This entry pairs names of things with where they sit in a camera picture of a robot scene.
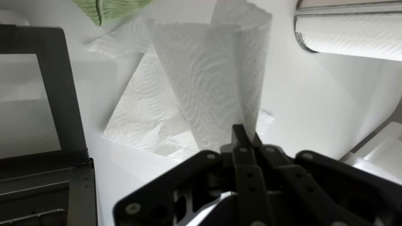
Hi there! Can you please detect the white paper towel sheet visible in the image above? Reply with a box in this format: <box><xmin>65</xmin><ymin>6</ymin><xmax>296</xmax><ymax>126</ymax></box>
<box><xmin>149</xmin><ymin>0</ymin><xmax>272</xmax><ymax>150</ymax></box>

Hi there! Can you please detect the flat paper towel with red bits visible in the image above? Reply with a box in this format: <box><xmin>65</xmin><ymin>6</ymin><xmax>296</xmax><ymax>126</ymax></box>
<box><xmin>89</xmin><ymin>18</ymin><xmax>201</xmax><ymax>158</ymax></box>

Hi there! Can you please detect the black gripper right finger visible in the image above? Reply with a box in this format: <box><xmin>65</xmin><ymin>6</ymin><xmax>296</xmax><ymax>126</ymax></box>
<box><xmin>252</xmin><ymin>135</ymin><xmax>402</xmax><ymax>226</ymax></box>

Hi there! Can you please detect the black toaster oven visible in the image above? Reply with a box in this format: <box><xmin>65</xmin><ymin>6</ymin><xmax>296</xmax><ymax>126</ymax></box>
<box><xmin>0</xmin><ymin>160</ymin><xmax>99</xmax><ymax>226</ymax></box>

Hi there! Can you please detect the green cloth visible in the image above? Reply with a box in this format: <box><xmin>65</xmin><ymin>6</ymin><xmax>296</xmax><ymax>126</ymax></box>
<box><xmin>73</xmin><ymin>0</ymin><xmax>152</xmax><ymax>26</ymax></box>

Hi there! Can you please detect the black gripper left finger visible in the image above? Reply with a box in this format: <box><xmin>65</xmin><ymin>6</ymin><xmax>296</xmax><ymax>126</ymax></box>
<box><xmin>113</xmin><ymin>124</ymin><xmax>267</xmax><ymax>226</ymax></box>

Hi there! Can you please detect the toaster oven glass door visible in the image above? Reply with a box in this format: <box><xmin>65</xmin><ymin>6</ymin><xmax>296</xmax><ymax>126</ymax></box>
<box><xmin>0</xmin><ymin>25</ymin><xmax>88</xmax><ymax>164</ymax></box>

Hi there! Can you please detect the white paper towel roll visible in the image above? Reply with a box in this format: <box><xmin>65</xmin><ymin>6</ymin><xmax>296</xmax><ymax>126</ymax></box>
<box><xmin>294</xmin><ymin>0</ymin><xmax>402</xmax><ymax>61</ymax></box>

